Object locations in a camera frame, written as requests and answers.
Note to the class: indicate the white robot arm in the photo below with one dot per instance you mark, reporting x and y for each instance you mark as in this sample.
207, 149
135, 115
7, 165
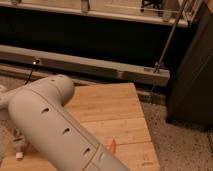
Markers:
37, 110

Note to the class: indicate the metal pole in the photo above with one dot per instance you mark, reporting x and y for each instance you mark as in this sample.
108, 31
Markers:
178, 16

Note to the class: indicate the orange carrot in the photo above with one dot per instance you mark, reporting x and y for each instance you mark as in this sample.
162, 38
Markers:
112, 146

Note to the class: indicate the dark cabinet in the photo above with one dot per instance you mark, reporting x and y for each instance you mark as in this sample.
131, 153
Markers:
190, 98

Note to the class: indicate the grey metal rail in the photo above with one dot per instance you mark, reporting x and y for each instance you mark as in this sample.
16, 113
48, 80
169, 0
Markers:
140, 74

